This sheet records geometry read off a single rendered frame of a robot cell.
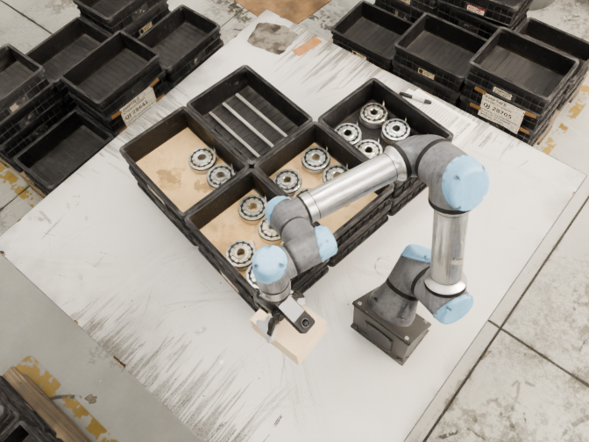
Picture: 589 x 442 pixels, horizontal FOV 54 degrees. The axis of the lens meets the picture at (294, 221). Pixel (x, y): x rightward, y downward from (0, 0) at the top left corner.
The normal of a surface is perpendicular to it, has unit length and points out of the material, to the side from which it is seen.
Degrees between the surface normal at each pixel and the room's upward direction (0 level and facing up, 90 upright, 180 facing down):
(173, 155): 0
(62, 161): 0
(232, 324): 0
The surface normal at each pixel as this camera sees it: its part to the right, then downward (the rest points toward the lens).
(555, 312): -0.06, -0.51
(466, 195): 0.42, 0.43
